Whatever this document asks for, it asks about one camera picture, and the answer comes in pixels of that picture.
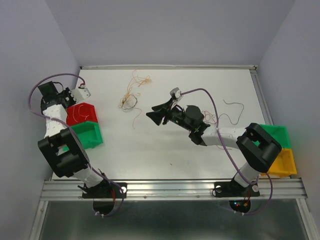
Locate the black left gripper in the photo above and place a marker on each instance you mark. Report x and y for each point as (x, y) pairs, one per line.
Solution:
(67, 93)

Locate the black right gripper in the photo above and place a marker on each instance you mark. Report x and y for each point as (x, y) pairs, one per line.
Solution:
(156, 116)

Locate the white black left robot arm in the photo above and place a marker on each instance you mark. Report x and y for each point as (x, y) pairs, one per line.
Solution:
(63, 150)

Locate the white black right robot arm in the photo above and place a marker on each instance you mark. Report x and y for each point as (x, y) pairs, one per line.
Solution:
(257, 146)

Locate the red plastic bin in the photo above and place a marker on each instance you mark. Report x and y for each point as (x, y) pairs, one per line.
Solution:
(81, 113)

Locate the green plastic bin left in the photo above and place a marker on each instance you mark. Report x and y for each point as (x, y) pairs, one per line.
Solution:
(89, 134)

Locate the green plastic bin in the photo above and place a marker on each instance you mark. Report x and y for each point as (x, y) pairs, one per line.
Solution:
(279, 133)
(89, 134)

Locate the green plastic bin right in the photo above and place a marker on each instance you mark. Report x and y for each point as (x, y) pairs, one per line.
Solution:
(279, 133)

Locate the yellow plastic bin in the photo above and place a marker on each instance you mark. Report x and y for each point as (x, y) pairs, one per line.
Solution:
(284, 165)

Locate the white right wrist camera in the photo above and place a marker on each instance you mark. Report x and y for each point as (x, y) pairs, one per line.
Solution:
(176, 96)

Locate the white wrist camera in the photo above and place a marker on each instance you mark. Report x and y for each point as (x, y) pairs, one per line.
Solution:
(80, 94)
(176, 96)

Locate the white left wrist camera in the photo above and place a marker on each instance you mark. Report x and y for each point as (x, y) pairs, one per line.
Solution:
(80, 94)

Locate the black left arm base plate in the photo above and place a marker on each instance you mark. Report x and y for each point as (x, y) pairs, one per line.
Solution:
(106, 189)

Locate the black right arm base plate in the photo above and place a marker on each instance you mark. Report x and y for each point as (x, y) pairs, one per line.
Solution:
(231, 188)

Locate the aluminium table frame rail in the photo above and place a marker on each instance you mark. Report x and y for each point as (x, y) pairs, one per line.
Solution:
(177, 190)

